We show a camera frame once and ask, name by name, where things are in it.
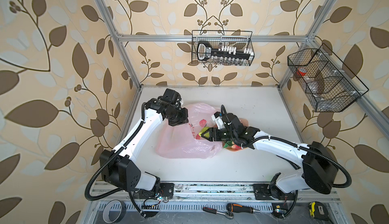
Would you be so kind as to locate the black tape roll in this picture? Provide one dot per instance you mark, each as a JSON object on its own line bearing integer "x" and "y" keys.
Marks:
{"x": 114, "y": 212}

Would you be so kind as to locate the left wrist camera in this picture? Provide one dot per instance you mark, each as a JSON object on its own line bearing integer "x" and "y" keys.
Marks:
{"x": 171, "y": 96}

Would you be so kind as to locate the red black ratchet wrench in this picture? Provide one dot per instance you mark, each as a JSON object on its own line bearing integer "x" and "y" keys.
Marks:
{"x": 227, "y": 214}

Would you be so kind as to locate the black wire basket right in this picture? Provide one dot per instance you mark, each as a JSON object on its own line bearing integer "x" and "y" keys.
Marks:
{"x": 337, "y": 85}

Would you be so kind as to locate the yellow black tape measure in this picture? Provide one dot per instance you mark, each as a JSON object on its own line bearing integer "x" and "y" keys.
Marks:
{"x": 319, "y": 211}

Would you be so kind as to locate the black wire basket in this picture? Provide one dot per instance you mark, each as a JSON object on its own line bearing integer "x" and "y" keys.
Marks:
{"x": 337, "y": 85}
{"x": 237, "y": 38}

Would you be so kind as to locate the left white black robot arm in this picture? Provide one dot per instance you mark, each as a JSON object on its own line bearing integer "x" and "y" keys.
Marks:
{"x": 118, "y": 166}

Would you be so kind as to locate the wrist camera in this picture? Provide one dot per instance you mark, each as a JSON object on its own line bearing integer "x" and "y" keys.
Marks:
{"x": 217, "y": 118}
{"x": 171, "y": 96}

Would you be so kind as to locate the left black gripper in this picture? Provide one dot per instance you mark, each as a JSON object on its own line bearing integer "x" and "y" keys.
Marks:
{"x": 184, "y": 117}

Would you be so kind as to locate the red toy peach bottom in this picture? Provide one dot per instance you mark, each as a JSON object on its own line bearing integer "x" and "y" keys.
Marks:
{"x": 232, "y": 146}

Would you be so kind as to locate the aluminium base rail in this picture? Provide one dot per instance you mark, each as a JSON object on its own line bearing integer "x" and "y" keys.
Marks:
{"x": 193, "y": 196}

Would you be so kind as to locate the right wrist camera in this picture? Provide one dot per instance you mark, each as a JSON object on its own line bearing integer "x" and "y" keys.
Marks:
{"x": 217, "y": 118}

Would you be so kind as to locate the clear bottle red cap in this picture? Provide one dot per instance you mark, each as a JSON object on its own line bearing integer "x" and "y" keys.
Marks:
{"x": 302, "y": 73}

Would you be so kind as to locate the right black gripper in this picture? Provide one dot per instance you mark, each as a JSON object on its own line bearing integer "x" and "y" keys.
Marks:
{"x": 211, "y": 130}

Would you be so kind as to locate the black adjustable wrench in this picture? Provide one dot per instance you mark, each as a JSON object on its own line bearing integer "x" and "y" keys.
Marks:
{"x": 294, "y": 165}

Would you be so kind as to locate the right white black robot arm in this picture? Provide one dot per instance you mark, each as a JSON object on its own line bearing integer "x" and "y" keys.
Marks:
{"x": 314, "y": 168}

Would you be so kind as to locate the orange black screwdriver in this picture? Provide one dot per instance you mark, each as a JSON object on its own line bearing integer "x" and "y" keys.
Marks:
{"x": 237, "y": 208}

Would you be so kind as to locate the black socket holder tool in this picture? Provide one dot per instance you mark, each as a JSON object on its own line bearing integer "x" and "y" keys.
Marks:
{"x": 205, "y": 51}

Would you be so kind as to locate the black wire basket centre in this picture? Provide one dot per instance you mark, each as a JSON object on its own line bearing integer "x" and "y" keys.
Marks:
{"x": 237, "y": 38}

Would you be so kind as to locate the pink plastic bag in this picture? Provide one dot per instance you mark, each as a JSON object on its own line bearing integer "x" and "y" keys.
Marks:
{"x": 184, "y": 141}

